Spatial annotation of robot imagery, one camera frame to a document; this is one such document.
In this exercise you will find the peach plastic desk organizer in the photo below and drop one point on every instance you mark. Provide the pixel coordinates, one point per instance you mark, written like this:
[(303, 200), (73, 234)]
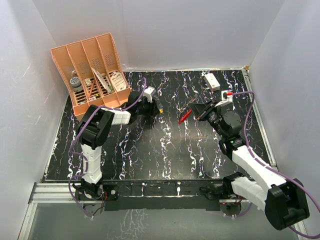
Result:
[(77, 60)]

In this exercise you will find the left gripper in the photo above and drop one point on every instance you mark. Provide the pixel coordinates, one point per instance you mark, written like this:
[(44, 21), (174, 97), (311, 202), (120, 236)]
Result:
[(153, 110)]

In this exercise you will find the red black keyring holder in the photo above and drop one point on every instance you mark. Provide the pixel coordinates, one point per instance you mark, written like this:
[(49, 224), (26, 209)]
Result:
[(185, 117)]

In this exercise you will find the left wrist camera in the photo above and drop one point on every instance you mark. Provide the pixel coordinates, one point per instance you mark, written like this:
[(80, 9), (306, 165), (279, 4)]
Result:
[(149, 93)]

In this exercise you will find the white labelled pouch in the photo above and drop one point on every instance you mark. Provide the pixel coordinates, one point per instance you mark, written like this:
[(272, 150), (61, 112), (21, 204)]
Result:
[(118, 81)]

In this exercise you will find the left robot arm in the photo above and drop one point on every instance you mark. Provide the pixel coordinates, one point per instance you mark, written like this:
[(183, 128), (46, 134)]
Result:
[(93, 130)]

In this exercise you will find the white paper packet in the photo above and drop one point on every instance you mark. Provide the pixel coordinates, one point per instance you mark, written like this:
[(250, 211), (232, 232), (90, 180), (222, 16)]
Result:
[(103, 81)]

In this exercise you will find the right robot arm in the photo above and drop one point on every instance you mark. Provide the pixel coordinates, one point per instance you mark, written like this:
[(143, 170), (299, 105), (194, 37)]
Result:
[(283, 202)]

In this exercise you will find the grey round jar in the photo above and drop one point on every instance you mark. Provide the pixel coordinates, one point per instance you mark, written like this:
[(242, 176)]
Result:
[(76, 84)]

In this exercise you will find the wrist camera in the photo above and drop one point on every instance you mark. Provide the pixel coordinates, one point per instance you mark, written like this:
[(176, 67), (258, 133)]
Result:
[(149, 93), (226, 98)]

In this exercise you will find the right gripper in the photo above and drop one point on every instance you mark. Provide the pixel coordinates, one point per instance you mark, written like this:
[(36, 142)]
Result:
[(201, 111)]

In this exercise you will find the white box red label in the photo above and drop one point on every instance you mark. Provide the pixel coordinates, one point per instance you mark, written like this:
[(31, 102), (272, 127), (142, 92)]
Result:
[(212, 82)]

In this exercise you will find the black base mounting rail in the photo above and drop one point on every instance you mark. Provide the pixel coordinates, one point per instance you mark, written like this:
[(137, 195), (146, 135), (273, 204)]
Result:
[(174, 194)]

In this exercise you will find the orange pencil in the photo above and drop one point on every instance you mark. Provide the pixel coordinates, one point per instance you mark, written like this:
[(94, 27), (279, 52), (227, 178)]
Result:
[(91, 89)]

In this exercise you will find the small white card box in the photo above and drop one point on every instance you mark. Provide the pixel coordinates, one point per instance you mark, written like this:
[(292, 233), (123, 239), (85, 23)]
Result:
[(88, 82)]

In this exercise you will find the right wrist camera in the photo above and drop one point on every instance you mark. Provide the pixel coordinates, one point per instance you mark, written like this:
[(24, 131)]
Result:
[(226, 98)]

